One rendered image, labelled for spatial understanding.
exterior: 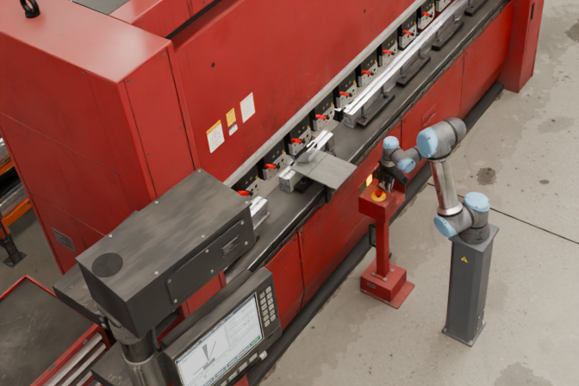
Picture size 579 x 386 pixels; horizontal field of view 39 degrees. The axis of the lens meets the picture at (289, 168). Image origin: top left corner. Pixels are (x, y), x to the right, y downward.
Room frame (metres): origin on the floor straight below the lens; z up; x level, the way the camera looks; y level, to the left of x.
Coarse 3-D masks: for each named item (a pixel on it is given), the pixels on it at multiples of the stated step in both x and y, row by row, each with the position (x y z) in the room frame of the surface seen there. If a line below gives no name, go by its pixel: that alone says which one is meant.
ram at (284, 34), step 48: (240, 0) 2.74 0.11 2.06; (288, 0) 2.94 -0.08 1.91; (336, 0) 3.19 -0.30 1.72; (384, 0) 3.50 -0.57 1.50; (192, 48) 2.51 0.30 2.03; (240, 48) 2.69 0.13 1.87; (288, 48) 2.91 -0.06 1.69; (336, 48) 3.18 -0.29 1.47; (192, 96) 2.47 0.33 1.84; (240, 96) 2.66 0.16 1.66; (288, 96) 2.88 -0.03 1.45; (240, 144) 2.63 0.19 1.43
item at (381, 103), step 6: (390, 96) 3.46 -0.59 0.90; (378, 102) 3.43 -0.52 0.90; (384, 102) 3.43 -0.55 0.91; (372, 108) 3.39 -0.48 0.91; (378, 108) 3.38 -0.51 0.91; (366, 114) 3.34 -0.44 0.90; (372, 114) 3.34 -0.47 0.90; (378, 114) 3.36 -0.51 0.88; (360, 120) 3.30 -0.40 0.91; (366, 120) 3.30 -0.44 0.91; (372, 120) 3.32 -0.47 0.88; (360, 126) 3.28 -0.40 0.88; (366, 126) 3.27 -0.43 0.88
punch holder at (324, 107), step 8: (328, 96) 3.11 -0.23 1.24; (320, 104) 3.05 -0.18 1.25; (328, 104) 3.10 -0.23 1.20; (312, 112) 3.03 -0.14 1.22; (320, 112) 3.05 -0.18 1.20; (328, 112) 3.10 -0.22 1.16; (312, 120) 3.04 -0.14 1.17; (320, 120) 3.04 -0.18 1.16; (328, 120) 3.09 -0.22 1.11; (312, 128) 3.04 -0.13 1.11; (320, 128) 3.04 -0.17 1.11
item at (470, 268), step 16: (464, 256) 2.49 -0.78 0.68; (480, 256) 2.45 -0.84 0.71; (464, 272) 2.48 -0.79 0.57; (480, 272) 2.45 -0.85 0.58; (464, 288) 2.48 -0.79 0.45; (480, 288) 2.46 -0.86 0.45; (448, 304) 2.54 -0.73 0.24; (464, 304) 2.47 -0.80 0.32; (480, 304) 2.48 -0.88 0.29; (448, 320) 2.53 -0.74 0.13; (464, 320) 2.46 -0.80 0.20; (480, 320) 2.49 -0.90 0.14; (464, 336) 2.46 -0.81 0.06
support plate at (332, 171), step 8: (320, 152) 2.99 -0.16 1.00; (312, 160) 2.93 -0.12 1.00; (320, 160) 2.93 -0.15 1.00; (328, 160) 2.92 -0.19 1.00; (336, 160) 2.91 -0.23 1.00; (344, 160) 2.91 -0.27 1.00; (296, 168) 2.89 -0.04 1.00; (304, 168) 2.89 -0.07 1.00; (312, 168) 2.88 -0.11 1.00; (320, 168) 2.87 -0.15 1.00; (328, 168) 2.87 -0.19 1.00; (336, 168) 2.86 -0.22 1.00; (344, 168) 2.85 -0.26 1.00; (352, 168) 2.85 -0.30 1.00; (312, 176) 2.83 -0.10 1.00; (320, 176) 2.82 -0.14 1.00; (328, 176) 2.81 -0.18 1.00; (336, 176) 2.81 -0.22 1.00; (344, 176) 2.80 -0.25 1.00; (328, 184) 2.75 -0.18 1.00; (336, 184) 2.75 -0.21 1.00
